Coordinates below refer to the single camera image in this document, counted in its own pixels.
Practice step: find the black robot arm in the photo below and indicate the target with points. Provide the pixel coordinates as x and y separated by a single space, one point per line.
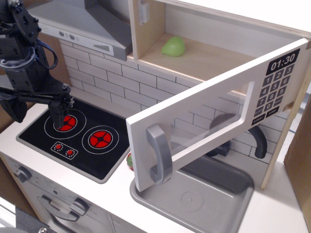
19 32

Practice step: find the grey microwave door handle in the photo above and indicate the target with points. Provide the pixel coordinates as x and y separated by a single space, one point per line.
162 171

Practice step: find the grey sink basin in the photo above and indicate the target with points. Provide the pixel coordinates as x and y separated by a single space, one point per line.
205 196

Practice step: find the grey range hood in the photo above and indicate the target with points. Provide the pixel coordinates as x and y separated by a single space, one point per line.
85 23

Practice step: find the wooden microwave cabinet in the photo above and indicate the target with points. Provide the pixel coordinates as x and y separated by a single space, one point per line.
217 38

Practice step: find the grey oven door handle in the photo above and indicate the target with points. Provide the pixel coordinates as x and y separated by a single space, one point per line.
68 212

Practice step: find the green toy pear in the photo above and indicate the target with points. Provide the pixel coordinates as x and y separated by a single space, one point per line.
174 47

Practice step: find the dark grey faucet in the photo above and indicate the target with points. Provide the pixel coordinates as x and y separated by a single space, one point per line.
223 120

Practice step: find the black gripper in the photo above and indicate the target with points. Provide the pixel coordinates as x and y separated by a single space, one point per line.
29 79

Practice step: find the white microwave door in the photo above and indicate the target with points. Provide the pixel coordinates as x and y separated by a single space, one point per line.
255 91

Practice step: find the grey oven knob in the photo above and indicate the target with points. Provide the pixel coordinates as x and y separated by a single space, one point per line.
23 174

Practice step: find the black toy stovetop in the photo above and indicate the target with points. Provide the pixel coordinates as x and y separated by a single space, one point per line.
92 142

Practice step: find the red toy strawberry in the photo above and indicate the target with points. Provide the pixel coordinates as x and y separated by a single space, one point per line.
129 161

